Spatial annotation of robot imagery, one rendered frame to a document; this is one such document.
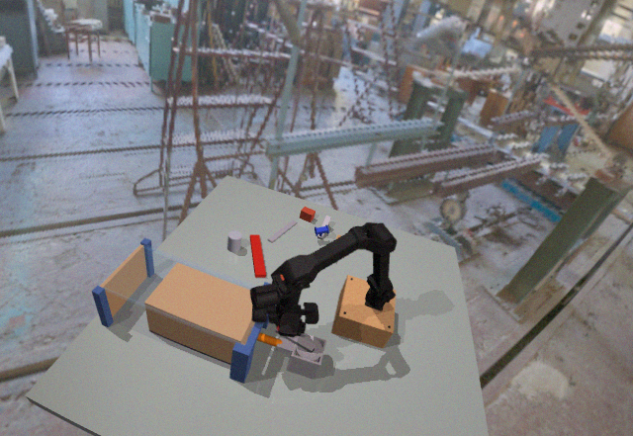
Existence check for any grey cylinder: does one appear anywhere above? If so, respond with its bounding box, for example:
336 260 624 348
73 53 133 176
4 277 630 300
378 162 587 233
227 230 242 252

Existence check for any blue post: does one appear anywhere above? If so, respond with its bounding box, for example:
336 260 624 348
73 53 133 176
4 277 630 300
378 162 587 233
237 314 269 383

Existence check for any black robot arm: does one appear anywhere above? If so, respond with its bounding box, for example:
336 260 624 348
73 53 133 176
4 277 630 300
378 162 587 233
250 222 397 337

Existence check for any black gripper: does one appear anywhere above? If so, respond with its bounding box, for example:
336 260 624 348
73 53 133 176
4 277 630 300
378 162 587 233
251 302 319 327

